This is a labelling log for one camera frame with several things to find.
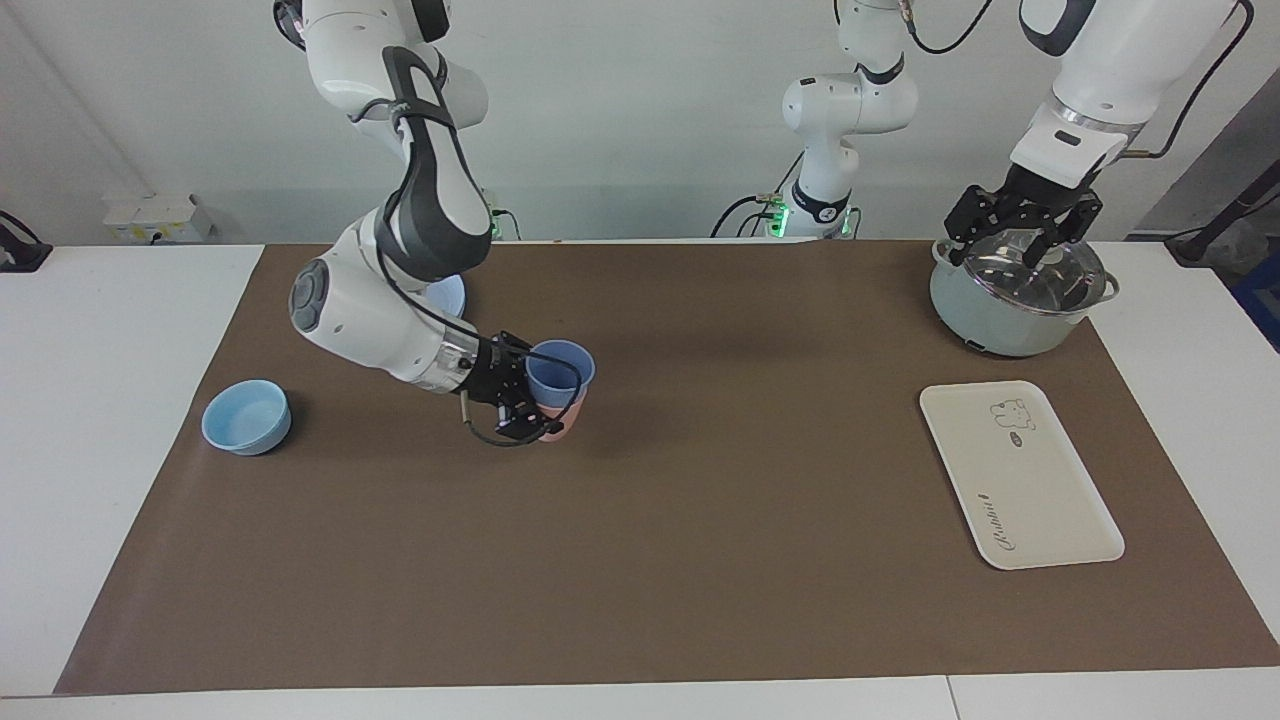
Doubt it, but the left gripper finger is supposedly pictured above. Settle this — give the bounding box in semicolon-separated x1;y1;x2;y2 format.
1032;195;1103;266
945;184;1011;267

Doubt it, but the pink cup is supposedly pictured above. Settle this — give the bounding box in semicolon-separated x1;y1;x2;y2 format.
540;385;591;444

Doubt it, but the periwinkle blue cup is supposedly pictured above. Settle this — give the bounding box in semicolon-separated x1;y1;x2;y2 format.
525;340;597;409

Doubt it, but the cream rabbit print tray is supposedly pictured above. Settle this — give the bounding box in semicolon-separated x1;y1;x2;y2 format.
918;380;1126;571

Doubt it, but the glass pot lid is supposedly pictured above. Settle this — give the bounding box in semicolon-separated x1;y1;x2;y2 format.
960;228;1108;316

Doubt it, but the periwinkle blue plate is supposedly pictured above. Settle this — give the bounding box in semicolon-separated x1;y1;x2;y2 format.
425;275;468;319

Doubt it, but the pale green cooking pot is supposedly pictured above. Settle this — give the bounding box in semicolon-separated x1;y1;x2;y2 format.
929;238;1121;358

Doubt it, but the black stand base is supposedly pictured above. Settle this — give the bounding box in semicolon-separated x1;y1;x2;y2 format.
1165;165;1280;266

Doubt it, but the blue box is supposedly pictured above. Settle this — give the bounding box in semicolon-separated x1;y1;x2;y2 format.
1232;250;1280;351

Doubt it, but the brown table mat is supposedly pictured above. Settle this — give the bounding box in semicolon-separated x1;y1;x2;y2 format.
55;240;1280;696

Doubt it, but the light blue bowl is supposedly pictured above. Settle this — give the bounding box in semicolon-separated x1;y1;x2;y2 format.
201;379;293;457

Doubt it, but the white power strip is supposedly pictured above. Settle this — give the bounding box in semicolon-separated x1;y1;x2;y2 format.
103;195;214;244

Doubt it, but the black table clamp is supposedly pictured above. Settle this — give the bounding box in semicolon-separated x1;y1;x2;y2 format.
0;210;53;273

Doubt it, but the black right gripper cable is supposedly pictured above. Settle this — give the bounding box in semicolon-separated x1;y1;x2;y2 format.
375;95;586;448

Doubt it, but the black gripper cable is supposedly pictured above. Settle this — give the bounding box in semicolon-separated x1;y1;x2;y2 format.
375;95;586;448
1120;0;1256;161

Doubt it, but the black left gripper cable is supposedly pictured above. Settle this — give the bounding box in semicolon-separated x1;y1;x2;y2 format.
1120;0;1256;161

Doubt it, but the black base cable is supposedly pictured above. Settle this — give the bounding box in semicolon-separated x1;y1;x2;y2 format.
712;150;806;239

